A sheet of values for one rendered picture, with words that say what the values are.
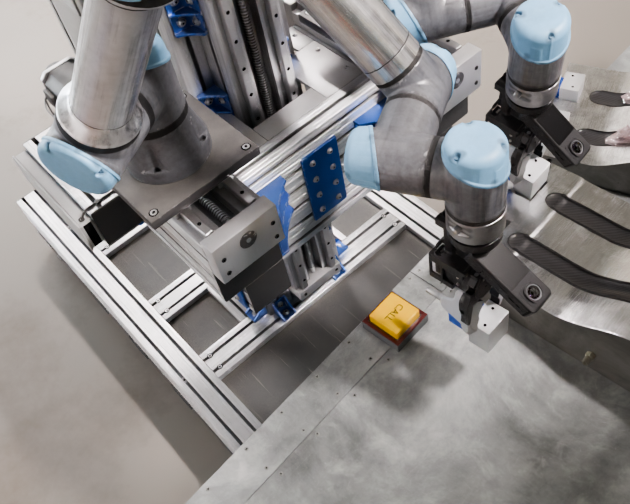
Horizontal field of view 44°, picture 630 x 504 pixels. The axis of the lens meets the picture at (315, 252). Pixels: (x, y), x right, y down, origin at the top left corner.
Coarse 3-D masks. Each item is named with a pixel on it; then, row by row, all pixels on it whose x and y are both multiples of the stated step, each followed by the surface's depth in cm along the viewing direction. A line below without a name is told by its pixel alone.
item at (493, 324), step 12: (432, 288) 121; (480, 312) 115; (492, 312) 114; (504, 312) 114; (456, 324) 118; (480, 324) 113; (492, 324) 113; (504, 324) 115; (480, 336) 114; (492, 336) 114; (492, 348) 117
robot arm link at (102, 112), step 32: (96, 0) 84; (128, 0) 78; (160, 0) 82; (96, 32) 88; (128, 32) 87; (96, 64) 92; (128, 64) 92; (64, 96) 105; (96, 96) 97; (128, 96) 99; (64, 128) 104; (96, 128) 103; (128, 128) 106; (64, 160) 107; (96, 160) 106; (128, 160) 113; (96, 192) 112
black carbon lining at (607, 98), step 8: (592, 96) 152; (600, 96) 152; (608, 96) 151; (616, 96) 151; (600, 104) 150; (608, 104) 150; (616, 104) 149; (624, 104) 149; (584, 136) 146; (592, 136) 146; (600, 136) 145; (608, 136) 145; (592, 144) 144; (600, 144) 144; (608, 144) 143
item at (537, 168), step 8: (536, 160) 132; (544, 160) 131; (528, 168) 131; (536, 168) 131; (544, 168) 131; (528, 176) 130; (536, 176) 130; (544, 176) 133; (520, 184) 133; (528, 184) 131; (536, 184) 132; (520, 192) 135; (528, 192) 133
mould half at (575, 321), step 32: (512, 192) 136; (544, 192) 135; (576, 192) 134; (608, 192) 133; (512, 224) 132; (544, 224) 131; (576, 224) 130; (576, 256) 127; (608, 256) 126; (576, 288) 123; (544, 320) 124; (576, 320) 118; (608, 320) 115; (576, 352) 123; (608, 352) 117
